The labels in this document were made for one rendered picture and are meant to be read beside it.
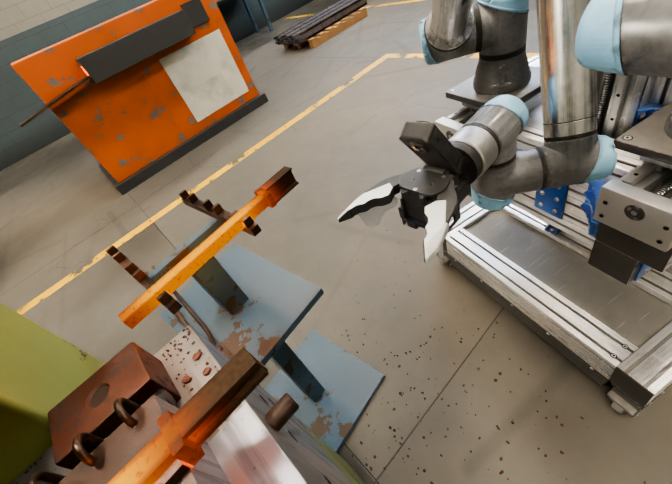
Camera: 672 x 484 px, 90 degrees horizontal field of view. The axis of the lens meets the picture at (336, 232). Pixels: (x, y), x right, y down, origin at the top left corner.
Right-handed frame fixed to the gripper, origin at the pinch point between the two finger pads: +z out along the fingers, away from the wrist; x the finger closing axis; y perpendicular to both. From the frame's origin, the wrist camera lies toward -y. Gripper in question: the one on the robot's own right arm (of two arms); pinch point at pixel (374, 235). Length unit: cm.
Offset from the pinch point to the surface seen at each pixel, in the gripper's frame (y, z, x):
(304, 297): 34.5, 3.9, 30.8
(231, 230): 7.9, 8.2, 34.3
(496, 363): 100, -35, 0
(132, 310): 7.3, 30.4, 33.3
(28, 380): 3, 45, 29
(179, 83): 40, -92, 352
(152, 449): -0.6, 32.1, 0.4
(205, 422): 0.9, 27.6, -0.7
